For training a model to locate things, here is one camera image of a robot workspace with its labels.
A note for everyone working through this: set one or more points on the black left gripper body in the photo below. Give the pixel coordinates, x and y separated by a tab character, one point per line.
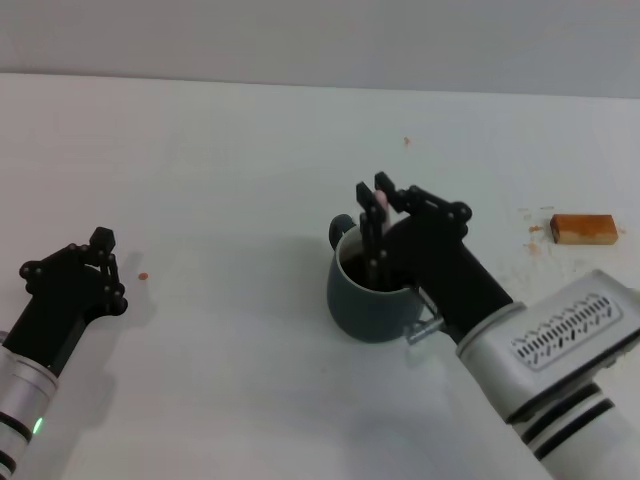
55	310

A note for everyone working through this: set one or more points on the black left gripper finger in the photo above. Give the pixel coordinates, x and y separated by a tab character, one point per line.
102	240
112	295

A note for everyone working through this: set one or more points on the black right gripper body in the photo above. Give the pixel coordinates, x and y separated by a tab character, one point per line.
440	265

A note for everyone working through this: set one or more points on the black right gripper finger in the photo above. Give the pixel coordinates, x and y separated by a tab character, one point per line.
367	225
390	192

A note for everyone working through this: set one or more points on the grey ceramic coffee cup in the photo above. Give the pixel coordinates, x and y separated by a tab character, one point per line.
370	315

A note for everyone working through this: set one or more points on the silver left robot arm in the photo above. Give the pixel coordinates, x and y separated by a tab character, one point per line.
20	395

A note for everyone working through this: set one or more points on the orange-brown wooden block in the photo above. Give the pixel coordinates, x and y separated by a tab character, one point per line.
582	229

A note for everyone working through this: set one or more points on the clear metal camera bracket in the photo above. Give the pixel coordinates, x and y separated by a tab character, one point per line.
422	327

